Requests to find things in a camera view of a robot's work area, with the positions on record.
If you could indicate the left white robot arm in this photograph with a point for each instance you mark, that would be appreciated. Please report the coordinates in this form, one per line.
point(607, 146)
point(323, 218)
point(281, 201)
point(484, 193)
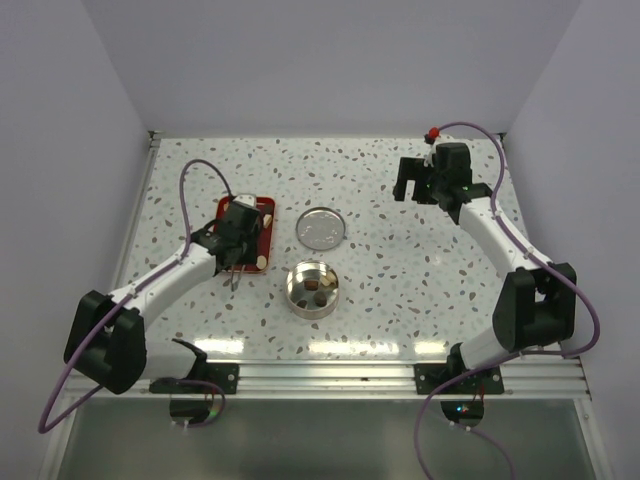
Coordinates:
point(107, 342)

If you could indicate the right black base bracket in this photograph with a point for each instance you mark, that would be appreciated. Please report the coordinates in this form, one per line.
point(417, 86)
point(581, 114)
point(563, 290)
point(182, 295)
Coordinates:
point(457, 377)

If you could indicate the round cream chocolate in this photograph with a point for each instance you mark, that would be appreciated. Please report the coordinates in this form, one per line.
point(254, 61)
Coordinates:
point(261, 262)

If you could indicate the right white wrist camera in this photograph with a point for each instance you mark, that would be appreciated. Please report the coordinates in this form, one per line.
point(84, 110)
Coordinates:
point(432, 139)

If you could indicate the aluminium front rail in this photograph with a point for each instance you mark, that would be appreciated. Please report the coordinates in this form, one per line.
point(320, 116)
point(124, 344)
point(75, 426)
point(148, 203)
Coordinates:
point(545, 378)

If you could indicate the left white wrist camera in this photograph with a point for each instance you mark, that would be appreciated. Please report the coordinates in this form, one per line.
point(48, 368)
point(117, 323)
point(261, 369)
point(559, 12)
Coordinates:
point(249, 200)

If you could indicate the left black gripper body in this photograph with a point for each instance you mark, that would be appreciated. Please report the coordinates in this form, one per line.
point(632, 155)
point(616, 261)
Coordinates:
point(249, 247)

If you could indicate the left black base bracket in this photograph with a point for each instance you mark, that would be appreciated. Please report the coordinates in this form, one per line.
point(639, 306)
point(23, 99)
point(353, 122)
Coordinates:
point(180, 367)

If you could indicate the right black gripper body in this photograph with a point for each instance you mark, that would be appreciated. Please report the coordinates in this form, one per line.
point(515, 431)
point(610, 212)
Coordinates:
point(440, 182)

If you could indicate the round silver tin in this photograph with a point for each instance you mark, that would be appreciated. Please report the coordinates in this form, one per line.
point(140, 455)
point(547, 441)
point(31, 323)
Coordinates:
point(301, 301)

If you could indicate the metal serving tongs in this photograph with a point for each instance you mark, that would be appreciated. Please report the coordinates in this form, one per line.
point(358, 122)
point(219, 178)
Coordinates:
point(236, 273)

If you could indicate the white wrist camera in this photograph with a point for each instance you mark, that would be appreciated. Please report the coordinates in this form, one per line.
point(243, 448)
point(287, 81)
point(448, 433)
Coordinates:
point(249, 200)
point(432, 139)

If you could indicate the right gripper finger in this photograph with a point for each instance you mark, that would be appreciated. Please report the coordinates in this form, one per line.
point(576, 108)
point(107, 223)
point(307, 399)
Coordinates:
point(410, 169)
point(422, 193)

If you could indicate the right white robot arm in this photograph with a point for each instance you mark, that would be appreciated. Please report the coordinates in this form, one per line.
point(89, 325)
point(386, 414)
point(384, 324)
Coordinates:
point(536, 306)

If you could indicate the round silver tin lid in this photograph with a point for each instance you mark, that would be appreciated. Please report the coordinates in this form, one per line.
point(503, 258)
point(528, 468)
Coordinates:
point(320, 229)

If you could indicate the black base bracket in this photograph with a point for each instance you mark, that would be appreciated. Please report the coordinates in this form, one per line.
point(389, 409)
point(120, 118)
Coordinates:
point(457, 377)
point(180, 367)

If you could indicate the red rectangular tray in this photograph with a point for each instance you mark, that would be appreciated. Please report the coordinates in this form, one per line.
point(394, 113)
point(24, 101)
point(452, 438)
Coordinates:
point(266, 205)

